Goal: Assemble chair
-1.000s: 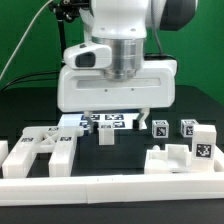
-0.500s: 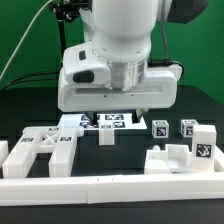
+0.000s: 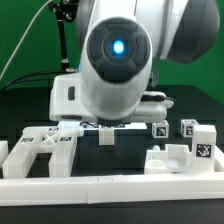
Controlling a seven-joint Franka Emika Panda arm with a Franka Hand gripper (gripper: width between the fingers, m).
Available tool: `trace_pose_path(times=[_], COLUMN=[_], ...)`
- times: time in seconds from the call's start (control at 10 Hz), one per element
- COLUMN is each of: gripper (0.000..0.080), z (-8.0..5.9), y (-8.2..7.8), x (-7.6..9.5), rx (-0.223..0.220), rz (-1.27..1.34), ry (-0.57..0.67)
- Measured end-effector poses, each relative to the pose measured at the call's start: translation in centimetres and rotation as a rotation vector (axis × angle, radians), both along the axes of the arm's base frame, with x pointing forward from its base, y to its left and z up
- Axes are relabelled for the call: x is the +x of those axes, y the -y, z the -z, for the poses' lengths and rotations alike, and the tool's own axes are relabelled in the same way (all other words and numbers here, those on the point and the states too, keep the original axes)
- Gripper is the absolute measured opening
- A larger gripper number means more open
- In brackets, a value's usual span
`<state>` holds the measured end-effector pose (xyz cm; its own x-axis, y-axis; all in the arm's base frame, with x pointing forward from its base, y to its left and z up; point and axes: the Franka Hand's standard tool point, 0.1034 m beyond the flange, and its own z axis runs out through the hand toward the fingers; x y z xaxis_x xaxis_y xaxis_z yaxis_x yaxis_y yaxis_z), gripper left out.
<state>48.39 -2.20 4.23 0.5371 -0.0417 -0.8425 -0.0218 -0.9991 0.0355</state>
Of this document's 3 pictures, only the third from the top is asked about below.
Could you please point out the white U-shaped fence frame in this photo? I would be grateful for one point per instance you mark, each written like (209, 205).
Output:
(21, 191)

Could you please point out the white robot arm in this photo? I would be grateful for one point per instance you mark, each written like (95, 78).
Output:
(121, 42)

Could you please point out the white base tag plate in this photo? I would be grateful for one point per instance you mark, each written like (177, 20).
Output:
(94, 126)

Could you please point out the white tagged cube right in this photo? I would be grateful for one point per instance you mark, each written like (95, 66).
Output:
(187, 127)

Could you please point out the white chair seat part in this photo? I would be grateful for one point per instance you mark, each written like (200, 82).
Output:
(175, 158)

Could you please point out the black camera stand pole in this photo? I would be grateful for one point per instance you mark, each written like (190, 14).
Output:
(64, 11)

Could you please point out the white tagged cube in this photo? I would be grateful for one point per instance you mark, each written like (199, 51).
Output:
(160, 129)
(187, 127)

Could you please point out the white chair back part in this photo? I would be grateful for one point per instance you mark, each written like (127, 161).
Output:
(60, 142)

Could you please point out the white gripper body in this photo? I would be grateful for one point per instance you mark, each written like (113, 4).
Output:
(66, 104)

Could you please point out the white tagged cube left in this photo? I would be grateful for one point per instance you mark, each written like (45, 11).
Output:
(160, 129)

